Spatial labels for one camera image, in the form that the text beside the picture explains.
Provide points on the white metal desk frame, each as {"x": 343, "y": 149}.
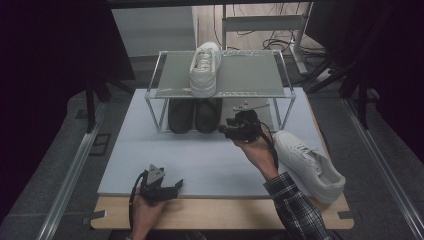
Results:
{"x": 263, "y": 22}

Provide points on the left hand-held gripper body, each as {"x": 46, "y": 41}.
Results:
{"x": 156, "y": 193}

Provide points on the white sneaker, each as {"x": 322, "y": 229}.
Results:
{"x": 204, "y": 71}
{"x": 306, "y": 163}

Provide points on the black tripod stand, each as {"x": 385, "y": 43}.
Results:
{"x": 361, "y": 96}

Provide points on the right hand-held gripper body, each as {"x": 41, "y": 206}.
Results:
{"x": 246, "y": 126}

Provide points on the light grey foam board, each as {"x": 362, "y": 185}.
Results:
{"x": 200, "y": 163}

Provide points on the two-tier mesh shoe rack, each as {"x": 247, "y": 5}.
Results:
{"x": 253, "y": 73}

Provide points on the black slipper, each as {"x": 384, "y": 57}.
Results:
{"x": 181, "y": 115}
{"x": 208, "y": 115}

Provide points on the aluminium rail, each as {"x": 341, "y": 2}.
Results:
{"x": 70, "y": 180}
{"x": 383, "y": 166}

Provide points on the person's right hand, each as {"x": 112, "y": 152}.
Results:
{"x": 260, "y": 153}

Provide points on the black tape piece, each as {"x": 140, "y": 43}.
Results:
{"x": 346, "y": 215}

